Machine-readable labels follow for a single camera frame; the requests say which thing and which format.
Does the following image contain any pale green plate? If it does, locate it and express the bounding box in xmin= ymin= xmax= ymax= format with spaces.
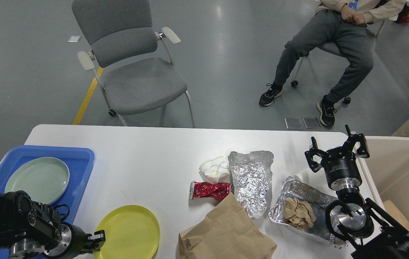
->
xmin=4 ymin=157 xmax=70 ymax=204

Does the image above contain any crushed red can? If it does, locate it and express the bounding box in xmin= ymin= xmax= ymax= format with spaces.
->
xmin=189 ymin=181 xmax=234 ymax=201

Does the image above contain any cardboard piece in bin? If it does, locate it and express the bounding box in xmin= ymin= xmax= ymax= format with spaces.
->
xmin=383 ymin=200 xmax=409 ymax=231

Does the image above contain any aluminium foil tray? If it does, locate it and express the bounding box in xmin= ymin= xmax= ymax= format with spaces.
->
xmin=268 ymin=176 xmax=349 ymax=249

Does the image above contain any person's wheeled chair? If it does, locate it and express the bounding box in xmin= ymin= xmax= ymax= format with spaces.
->
xmin=290 ymin=20 xmax=387 ymax=105

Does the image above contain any crumpled brown napkin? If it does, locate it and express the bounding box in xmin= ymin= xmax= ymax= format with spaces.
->
xmin=283 ymin=198 xmax=316 ymax=232

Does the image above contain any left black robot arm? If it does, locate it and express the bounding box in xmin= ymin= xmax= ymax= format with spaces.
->
xmin=0 ymin=190 xmax=107 ymax=259

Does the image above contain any grey office chair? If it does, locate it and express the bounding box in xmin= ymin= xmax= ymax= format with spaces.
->
xmin=72 ymin=0 xmax=194 ymax=125

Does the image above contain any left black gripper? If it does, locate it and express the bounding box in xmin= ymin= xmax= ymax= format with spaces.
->
xmin=42 ymin=222 xmax=106 ymax=259

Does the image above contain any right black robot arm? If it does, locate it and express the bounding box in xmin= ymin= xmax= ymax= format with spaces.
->
xmin=305 ymin=125 xmax=409 ymax=259

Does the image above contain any crumpled white tissue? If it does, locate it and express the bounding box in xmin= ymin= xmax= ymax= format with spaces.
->
xmin=199 ymin=156 xmax=230 ymax=183

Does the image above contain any blue plastic tray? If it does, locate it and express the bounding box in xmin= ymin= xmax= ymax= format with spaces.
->
xmin=0 ymin=145 xmax=95 ymax=259

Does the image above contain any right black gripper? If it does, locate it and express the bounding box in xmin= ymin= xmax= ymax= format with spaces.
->
xmin=304 ymin=124 xmax=370 ymax=189

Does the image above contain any seated person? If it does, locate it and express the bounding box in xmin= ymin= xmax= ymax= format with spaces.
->
xmin=259 ymin=0 xmax=406 ymax=127

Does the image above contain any silver foil bag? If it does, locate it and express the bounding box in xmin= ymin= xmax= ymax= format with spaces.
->
xmin=228 ymin=151 xmax=274 ymax=220

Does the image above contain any yellow plate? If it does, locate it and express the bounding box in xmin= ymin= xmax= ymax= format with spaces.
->
xmin=94 ymin=205 xmax=160 ymax=259

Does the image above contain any brown paper bag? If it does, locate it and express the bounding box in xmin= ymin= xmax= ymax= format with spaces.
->
xmin=178 ymin=193 xmax=278 ymax=259

